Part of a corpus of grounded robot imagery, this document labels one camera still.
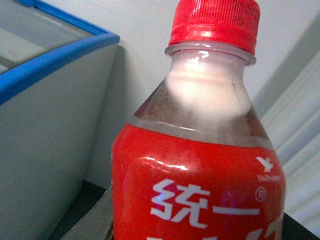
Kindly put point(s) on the red label tea bottle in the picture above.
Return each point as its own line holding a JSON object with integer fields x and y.
{"x": 194, "y": 161}

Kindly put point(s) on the white chest freezer blue rim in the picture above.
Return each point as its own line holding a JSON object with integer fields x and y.
{"x": 49, "y": 111}

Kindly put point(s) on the grey vertical blinds curtain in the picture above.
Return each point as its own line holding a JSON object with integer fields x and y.
{"x": 289, "y": 105}

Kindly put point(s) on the rear glass sliding lid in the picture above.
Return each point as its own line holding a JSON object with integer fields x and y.
{"x": 26, "y": 32}

